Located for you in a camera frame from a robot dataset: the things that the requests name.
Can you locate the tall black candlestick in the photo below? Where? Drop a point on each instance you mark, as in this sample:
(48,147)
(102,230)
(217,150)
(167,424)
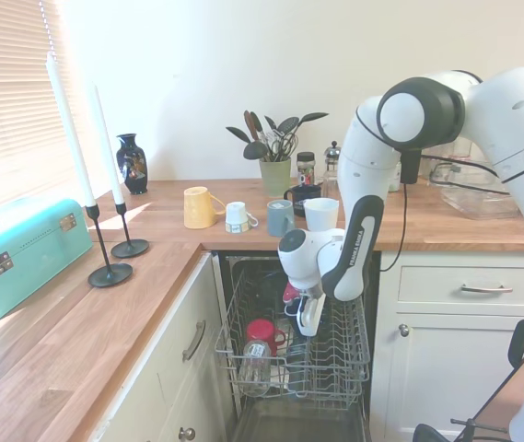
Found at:
(109,276)

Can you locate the plain white mug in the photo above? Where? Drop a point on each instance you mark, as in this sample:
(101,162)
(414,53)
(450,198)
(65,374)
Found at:
(320,214)

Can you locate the black solid spoon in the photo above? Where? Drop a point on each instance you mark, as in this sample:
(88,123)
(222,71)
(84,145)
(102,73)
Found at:
(237,134)

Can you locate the dark blue vase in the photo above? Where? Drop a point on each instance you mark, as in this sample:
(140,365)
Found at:
(132,166)

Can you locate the teal bread box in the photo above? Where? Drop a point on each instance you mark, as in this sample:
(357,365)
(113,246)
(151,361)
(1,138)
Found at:
(22,258)

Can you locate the small white patterned mug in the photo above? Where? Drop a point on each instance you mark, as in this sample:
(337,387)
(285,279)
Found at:
(235,216)

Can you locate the built-in dishwasher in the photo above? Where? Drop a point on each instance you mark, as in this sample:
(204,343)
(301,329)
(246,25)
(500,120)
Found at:
(289,426)

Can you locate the brown wooden spoon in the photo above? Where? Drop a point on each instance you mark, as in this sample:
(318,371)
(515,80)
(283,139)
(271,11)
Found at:
(251,122)

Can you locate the coffee jar with black lid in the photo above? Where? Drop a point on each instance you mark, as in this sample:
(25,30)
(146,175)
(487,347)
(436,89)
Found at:
(305,170)

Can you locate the cream drawer front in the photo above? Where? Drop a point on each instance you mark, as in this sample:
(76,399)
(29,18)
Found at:
(432,285)

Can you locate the black power adapter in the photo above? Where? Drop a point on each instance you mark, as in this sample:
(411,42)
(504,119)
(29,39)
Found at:
(411,168)

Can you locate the shorter white candle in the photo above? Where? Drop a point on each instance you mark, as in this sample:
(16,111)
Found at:
(107,147)

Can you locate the black mug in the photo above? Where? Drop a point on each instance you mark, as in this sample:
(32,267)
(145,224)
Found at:
(299,197)

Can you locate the glass french press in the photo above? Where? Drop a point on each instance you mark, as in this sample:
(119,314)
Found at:
(332,170)

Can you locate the black ladle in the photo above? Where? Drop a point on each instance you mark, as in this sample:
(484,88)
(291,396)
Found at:
(255,150)

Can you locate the yellow mug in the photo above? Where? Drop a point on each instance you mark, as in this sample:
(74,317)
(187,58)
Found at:
(199,207)

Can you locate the cream corner cabinet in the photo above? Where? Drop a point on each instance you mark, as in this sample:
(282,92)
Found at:
(165,387)

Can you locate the short black candlestick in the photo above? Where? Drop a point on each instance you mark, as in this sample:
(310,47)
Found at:
(130,247)

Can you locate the long black spoon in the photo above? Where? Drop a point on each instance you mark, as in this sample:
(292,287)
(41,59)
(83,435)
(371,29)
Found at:
(312,117)

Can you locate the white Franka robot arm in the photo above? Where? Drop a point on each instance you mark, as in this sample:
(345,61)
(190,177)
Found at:
(510,119)

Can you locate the grey-blue mug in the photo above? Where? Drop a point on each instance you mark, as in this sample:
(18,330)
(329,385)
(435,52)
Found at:
(277,220)

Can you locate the green utensil holder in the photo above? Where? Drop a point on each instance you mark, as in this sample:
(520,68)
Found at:
(275,177)

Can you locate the window blind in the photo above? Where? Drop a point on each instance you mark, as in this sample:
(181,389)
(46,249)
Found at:
(3,92)

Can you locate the red mug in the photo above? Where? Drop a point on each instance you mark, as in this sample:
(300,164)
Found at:
(261,331)

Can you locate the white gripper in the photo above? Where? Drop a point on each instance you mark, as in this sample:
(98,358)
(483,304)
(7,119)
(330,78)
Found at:
(312,315)

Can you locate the clear glass jar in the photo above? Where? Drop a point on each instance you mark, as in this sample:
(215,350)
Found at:
(252,368)

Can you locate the black slotted spoon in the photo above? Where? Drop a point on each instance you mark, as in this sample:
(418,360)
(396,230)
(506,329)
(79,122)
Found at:
(288,124)

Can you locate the clear glass baking dish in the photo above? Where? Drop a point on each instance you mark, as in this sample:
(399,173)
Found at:
(478,202)

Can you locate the cream cabinet door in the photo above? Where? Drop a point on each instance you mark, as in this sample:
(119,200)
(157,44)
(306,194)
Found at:
(455,377)

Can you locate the kitchen scissors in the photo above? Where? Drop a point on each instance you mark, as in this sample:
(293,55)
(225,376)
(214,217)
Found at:
(282,145)

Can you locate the tall white candle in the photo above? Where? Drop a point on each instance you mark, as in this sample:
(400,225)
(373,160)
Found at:
(70,133)

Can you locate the round metal cabinet knob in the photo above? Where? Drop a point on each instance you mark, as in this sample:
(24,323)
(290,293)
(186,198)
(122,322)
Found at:
(403,329)
(187,433)

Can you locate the white bottle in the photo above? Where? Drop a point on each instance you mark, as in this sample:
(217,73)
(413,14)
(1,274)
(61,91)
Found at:
(395,177)

